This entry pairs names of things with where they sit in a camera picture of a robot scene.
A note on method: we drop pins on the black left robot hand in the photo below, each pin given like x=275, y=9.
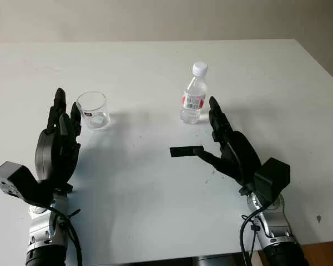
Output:
x=51, y=155

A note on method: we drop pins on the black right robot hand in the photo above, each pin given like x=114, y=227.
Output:
x=238, y=152

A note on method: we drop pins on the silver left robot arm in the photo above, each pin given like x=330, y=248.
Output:
x=44, y=235

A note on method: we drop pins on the black tape strip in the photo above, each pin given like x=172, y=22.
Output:
x=183, y=152

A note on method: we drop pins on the clear plastic water bottle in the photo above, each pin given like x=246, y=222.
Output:
x=194, y=97

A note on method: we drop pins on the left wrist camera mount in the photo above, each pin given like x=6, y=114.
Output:
x=15, y=180

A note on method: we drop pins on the dark robot torso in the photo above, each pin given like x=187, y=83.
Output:
x=194, y=261

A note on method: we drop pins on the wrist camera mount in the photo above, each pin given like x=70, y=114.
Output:
x=274, y=177
x=15, y=180

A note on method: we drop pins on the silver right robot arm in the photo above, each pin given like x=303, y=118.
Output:
x=277, y=230

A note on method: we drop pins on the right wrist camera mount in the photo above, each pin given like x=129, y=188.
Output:
x=274, y=177

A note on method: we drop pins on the clear glass cup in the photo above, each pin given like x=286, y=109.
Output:
x=95, y=113

